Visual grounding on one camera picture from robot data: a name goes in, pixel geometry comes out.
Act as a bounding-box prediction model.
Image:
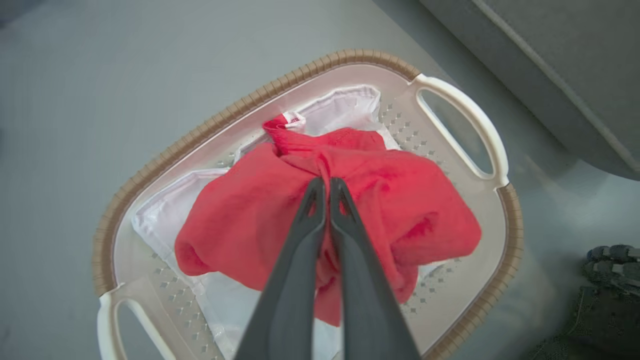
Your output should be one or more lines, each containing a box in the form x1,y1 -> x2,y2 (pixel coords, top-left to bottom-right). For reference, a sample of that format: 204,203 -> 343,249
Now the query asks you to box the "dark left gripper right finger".
328,177 -> 421,360

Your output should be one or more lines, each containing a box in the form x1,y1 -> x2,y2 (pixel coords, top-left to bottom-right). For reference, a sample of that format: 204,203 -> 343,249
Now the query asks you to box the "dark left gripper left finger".
235,177 -> 344,360

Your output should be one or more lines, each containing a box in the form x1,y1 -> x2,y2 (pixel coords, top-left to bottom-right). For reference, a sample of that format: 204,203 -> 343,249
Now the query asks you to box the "red and white garment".
174,112 -> 482,327

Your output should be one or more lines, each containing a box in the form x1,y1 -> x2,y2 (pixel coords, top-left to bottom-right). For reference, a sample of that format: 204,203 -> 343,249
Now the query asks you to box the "white cloth garment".
131,85 -> 451,360

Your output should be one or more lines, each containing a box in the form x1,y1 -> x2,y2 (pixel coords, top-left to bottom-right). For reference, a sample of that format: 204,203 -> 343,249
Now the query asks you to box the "grey fabric sofa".
420,0 -> 640,182

